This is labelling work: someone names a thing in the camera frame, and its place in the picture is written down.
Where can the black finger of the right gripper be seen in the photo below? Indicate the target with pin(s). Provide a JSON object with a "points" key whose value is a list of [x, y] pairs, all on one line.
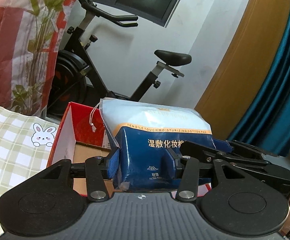
{"points": [[202, 153], [243, 147]]}

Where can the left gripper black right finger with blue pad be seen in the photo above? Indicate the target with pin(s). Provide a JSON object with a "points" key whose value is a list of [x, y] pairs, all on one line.
{"points": [[187, 169]]}

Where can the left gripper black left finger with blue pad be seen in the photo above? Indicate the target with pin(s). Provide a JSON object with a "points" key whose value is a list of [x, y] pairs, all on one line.
{"points": [[92, 171]]}

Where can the blue white cotton pad pack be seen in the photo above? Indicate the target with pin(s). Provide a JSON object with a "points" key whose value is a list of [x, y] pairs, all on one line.
{"points": [[142, 132]]}

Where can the red strawberry cardboard box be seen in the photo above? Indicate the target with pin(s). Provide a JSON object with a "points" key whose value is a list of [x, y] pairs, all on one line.
{"points": [[78, 129]]}

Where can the teal blue curtain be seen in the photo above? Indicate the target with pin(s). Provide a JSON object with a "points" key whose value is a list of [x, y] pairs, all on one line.
{"points": [[266, 123]]}

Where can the green checked bunny tablecloth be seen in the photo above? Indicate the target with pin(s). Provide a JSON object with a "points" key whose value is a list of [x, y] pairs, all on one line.
{"points": [[20, 158]]}

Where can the red floral curtain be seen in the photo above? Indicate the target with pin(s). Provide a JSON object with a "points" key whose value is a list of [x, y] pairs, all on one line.
{"points": [[30, 36]]}

